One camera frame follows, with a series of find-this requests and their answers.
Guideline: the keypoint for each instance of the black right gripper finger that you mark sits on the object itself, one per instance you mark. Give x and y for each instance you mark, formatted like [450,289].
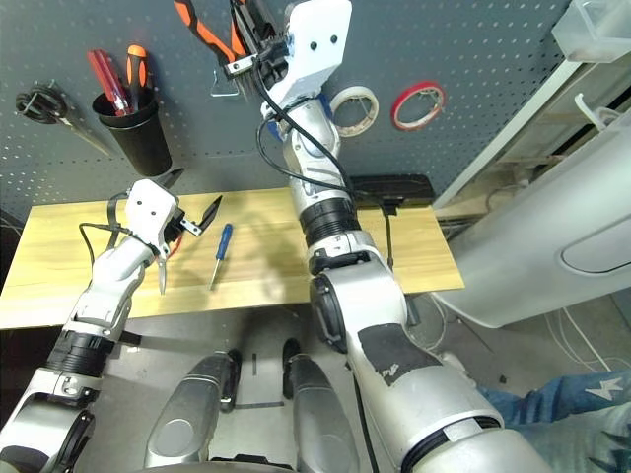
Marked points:
[263,20]
[242,29]

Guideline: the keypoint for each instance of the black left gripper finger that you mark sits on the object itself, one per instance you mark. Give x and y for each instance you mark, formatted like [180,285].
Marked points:
[173,178]
[209,219]

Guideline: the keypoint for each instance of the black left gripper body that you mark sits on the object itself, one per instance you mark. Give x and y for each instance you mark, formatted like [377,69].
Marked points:
[175,226]

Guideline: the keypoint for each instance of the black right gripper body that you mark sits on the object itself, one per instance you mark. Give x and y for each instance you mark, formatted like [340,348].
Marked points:
[273,61]

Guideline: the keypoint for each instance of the orange black needle-nose pliers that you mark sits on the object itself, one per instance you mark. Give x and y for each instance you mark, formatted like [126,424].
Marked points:
[207,29]

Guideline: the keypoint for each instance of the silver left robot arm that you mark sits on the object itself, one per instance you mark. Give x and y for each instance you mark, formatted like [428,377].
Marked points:
[113,266]

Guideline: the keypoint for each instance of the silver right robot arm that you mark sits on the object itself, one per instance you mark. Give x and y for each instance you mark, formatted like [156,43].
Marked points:
[320,162]

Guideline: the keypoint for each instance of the dark grey pegboard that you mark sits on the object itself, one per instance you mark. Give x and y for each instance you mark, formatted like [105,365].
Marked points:
[443,49]

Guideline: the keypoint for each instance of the black tool cup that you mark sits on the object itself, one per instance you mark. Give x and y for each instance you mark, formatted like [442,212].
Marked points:
[143,143]

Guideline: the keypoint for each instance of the white tape roll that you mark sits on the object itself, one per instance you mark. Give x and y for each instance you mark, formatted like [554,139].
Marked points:
[355,91]

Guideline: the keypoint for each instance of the metal double peg hook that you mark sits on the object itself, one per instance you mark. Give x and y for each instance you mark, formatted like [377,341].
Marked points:
[429,98]
[360,111]

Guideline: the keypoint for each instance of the red tape roll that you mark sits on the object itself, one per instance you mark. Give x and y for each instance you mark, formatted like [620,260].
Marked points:
[396,111]

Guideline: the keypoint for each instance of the black plastic case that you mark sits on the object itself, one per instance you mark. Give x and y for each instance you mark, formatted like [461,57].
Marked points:
[404,189]

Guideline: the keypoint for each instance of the silver robot left leg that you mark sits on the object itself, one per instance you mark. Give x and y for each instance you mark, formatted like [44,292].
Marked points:
[182,419]

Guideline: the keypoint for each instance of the silver robot leg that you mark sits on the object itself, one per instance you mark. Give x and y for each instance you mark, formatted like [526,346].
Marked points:
[182,419]
[320,419]

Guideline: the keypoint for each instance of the silver robot right leg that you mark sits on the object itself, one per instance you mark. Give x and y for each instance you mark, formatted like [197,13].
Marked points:
[320,419]

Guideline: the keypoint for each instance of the white plastic hook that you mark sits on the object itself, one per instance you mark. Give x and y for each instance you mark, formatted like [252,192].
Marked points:
[584,106]

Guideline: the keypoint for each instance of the translucent plastic bin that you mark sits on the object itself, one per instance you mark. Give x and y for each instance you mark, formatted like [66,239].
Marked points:
[591,34]

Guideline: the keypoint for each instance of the white rounded cabinet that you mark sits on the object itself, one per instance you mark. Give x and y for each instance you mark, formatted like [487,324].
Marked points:
[542,236]

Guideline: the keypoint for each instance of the blue jeans leg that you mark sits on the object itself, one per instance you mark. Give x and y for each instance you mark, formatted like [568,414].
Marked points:
[567,409]

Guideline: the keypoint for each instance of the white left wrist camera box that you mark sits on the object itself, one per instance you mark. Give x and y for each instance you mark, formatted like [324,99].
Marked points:
[148,207]

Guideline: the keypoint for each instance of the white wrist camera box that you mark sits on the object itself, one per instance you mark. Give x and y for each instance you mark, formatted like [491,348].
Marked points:
[148,207]
[315,49]

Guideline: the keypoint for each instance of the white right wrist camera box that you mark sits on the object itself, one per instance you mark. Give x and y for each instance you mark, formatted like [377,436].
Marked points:
[315,49]

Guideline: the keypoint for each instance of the white metal rack frame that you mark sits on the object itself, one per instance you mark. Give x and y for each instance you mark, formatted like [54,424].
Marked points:
[517,128]

